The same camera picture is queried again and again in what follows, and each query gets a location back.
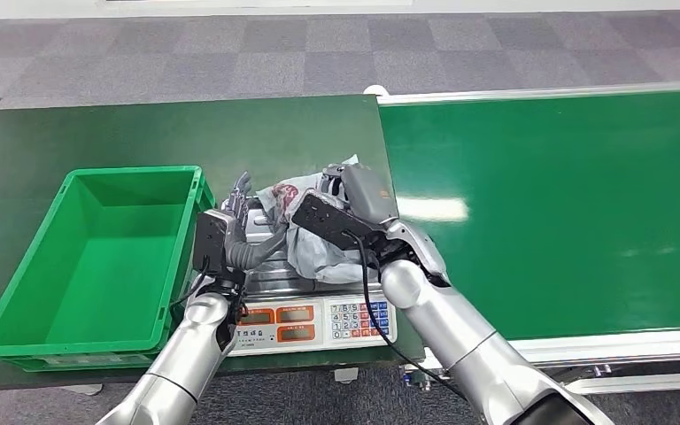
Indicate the green plastic crate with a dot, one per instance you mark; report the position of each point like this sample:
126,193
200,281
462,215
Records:
99,275

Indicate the aluminium conveyor frame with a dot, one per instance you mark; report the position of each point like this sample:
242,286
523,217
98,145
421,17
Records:
639,343

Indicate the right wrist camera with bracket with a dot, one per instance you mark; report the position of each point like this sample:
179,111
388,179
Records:
328,220

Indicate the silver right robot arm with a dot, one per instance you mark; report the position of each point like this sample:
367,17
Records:
463,340

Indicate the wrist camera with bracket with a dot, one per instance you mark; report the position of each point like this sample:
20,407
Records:
208,240
328,220

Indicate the white plastic mailer package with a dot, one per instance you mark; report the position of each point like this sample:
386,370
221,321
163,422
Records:
316,258

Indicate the steel scale tray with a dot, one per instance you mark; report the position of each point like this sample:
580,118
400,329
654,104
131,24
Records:
269,281

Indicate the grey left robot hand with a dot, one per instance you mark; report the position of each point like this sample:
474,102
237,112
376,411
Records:
246,252

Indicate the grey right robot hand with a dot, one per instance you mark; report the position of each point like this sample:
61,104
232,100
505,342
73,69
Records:
369,193

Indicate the white electronic weighing scale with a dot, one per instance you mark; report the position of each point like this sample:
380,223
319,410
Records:
310,328

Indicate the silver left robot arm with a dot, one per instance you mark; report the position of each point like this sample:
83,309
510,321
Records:
190,352

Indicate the white table foot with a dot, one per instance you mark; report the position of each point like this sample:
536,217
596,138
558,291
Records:
82,389
346,375

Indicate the green conveyor belt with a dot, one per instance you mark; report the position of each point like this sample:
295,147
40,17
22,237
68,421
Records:
551,176

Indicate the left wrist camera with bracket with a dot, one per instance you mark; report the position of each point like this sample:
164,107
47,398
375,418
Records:
208,240

